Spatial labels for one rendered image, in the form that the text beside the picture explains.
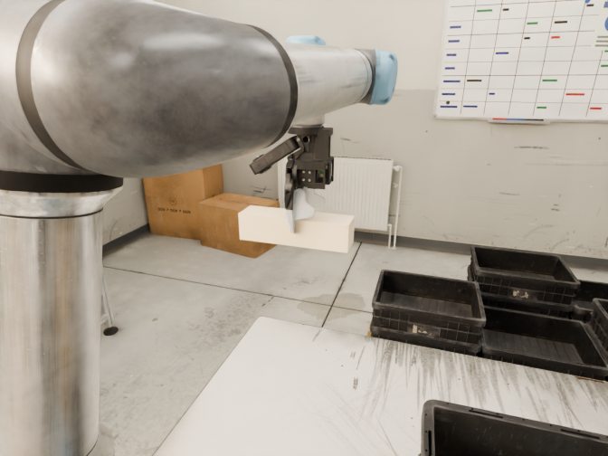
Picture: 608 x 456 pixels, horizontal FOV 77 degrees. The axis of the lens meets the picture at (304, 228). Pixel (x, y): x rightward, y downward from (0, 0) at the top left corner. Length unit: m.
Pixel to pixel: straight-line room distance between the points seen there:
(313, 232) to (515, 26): 2.72
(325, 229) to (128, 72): 0.58
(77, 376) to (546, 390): 0.97
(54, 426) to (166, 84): 0.30
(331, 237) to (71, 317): 0.52
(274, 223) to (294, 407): 0.41
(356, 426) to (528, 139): 2.79
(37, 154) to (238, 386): 0.77
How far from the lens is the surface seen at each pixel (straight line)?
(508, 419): 0.65
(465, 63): 3.25
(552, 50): 3.33
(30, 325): 0.37
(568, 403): 1.10
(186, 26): 0.26
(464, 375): 1.07
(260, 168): 0.78
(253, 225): 0.82
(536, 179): 3.43
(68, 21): 0.27
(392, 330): 1.53
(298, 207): 0.76
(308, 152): 0.75
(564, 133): 3.40
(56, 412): 0.41
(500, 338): 1.83
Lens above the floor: 1.36
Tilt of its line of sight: 21 degrees down
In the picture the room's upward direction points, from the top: straight up
